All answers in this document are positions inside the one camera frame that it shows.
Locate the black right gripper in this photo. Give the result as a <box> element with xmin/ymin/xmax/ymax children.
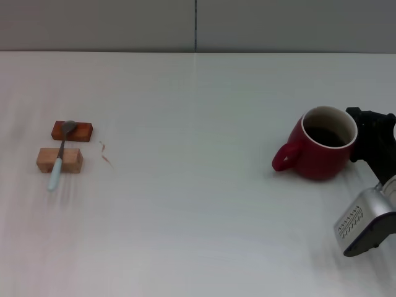
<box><xmin>345</xmin><ymin>106</ymin><xmax>396</xmax><ymax>184</ymax></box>

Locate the red ceramic mug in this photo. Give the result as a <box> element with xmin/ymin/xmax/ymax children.
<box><xmin>271</xmin><ymin>105</ymin><xmax>359</xmax><ymax>182</ymax></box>

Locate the blue handled metal spoon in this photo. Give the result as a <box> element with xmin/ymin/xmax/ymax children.
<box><xmin>47</xmin><ymin>120</ymin><xmax>78</xmax><ymax>192</ymax></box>

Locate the dark reddish wooden block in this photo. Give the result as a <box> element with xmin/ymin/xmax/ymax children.
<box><xmin>51</xmin><ymin>120</ymin><xmax>94</xmax><ymax>142</ymax></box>

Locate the light wooden block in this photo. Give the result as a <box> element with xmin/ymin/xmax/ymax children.
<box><xmin>36</xmin><ymin>147</ymin><xmax>84</xmax><ymax>174</ymax></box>

